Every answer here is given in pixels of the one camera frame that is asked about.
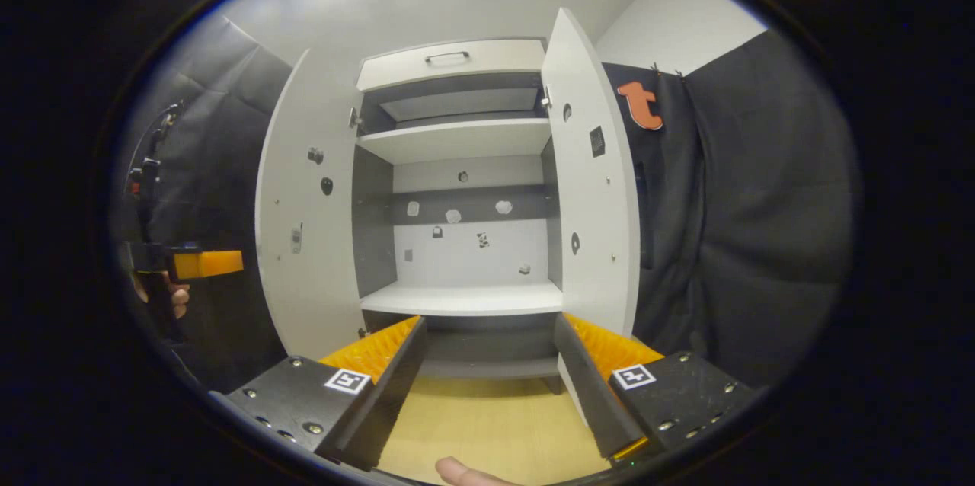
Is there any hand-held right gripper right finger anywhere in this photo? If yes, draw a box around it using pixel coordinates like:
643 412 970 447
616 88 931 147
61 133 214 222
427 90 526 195
554 312 755 464

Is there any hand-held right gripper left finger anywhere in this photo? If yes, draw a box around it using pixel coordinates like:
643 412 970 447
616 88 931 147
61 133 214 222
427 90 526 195
209 315 429 472

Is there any beige cabinet door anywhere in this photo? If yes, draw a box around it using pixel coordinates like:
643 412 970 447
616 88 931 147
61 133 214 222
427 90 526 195
255 50 366 361
539 8 641 338

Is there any beige double-door shoe cabinet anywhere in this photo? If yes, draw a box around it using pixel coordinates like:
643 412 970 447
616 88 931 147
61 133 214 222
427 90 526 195
352 37 568 395

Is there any white low cabinet shelf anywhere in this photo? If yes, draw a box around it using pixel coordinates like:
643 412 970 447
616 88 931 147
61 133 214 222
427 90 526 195
360 280 564 317

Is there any white wide cabinet shelf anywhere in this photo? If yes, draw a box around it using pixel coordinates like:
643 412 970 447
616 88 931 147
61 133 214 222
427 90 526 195
356 118 552 165

